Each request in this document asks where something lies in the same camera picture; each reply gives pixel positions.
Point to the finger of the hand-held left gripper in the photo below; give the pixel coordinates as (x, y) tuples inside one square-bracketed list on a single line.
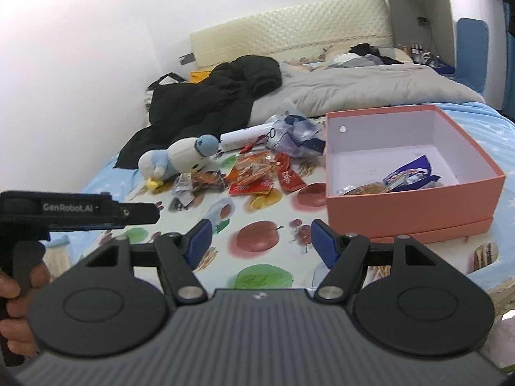
[(141, 214)]

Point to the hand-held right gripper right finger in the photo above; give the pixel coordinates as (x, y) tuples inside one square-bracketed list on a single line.
[(324, 245)]

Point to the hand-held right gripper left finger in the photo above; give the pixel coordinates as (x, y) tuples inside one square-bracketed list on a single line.
[(199, 245)]

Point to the silver dark red snack packet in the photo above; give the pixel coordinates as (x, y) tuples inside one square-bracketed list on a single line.
[(197, 185)]

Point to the green snack packet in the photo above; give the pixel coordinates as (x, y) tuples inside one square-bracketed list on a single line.
[(366, 189)]

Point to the long dark red snack packet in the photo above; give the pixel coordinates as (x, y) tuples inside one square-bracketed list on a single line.
[(289, 175)]

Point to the orange snack packet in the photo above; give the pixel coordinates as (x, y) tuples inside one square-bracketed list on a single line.
[(245, 175), (257, 161)]

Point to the pink cardboard box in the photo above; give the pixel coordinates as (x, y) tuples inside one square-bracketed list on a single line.
[(402, 213)]

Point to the purple snack packet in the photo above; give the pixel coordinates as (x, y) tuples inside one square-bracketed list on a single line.
[(410, 169)]

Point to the person's left hand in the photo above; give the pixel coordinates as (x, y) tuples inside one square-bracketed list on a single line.
[(14, 309)]

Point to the fruit print mat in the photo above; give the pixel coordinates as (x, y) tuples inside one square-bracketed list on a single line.
[(257, 217)]

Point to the white blue plush toy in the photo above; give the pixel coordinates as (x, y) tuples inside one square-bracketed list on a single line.
[(185, 157)]

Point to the thin red snack stick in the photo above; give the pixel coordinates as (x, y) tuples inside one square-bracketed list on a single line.
[(253, 144)]

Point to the clear plastic bag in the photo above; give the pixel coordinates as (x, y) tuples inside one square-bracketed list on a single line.
[(295, 132)]

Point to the white tube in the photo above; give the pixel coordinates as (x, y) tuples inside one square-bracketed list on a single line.
[(245, 136)]

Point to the black jacket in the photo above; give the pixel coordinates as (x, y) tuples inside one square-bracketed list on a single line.
[(201, 100)]

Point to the yellow pillow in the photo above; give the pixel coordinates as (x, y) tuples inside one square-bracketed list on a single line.
[(201, 77)]

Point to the grey duvet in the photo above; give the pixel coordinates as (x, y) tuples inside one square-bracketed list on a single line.
[(382, 88)]

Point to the cream mattress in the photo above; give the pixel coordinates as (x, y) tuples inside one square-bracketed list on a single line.
[(499, 289)]

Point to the heap of dark clothes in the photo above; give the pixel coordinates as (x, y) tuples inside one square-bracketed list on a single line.
[(362, 54)]

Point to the group of small bottles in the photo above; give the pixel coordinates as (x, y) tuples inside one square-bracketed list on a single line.
[(426, 58)]

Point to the cream padded headboard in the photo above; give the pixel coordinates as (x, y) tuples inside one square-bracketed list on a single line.
[(289, 32)]

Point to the blue chair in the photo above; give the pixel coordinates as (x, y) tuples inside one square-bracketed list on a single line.
[(470, 52)]

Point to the blue curtain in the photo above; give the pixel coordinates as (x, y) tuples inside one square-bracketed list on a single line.
[(509, 68)]

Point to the grey wall switch panel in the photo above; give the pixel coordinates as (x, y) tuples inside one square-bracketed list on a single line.
[(187, 59)]

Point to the wall socket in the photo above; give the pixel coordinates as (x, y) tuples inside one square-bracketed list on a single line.
[(422, 21)]

